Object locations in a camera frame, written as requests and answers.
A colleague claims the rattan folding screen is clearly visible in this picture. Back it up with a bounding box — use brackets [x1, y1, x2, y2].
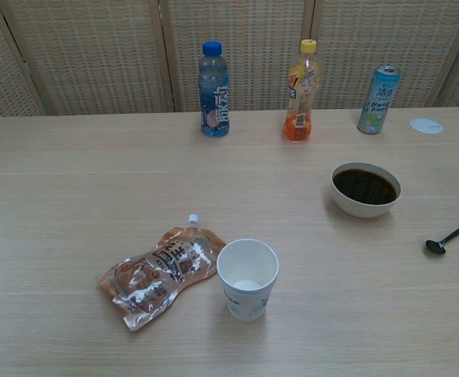
[0, 0, 459, 123]

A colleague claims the black plastic spoon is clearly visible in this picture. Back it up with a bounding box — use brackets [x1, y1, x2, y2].
[424, 223, 459, 255]

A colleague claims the white paper cup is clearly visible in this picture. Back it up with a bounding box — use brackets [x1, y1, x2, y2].
[216, 238, 280, 322]

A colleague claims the blue-capped drink bottle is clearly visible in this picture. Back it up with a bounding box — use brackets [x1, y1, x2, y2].
[199, 40, 231, 139]

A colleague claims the bowl of black liquid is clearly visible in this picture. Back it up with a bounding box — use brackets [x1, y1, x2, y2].
[330, 161, 403, 219]

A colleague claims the yellow-capped orange drink bottle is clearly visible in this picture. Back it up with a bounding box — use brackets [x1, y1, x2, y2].
[282, 38, 324, 145]

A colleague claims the white round lid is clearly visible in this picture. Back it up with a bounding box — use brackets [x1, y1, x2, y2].
[409, 117, 444, 135]

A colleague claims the brown spouted drink pouch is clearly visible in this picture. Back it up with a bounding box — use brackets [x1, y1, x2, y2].
[97, 214, 228, 332]

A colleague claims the light blue drink can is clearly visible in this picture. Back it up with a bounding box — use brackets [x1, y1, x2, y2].
[356, 64, 402, 136]

